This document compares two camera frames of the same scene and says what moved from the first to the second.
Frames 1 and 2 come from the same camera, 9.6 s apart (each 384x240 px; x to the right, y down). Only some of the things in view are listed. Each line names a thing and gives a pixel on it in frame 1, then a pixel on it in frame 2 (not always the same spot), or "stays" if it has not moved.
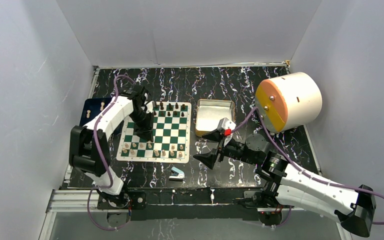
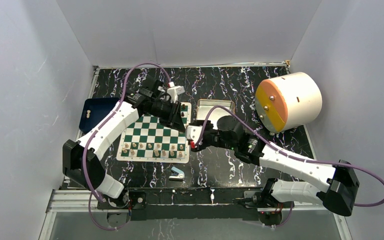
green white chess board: (172, 136) stays
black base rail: (183, 204) stays
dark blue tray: (93, 107) stays
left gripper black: (146, 131) → (174, 108)
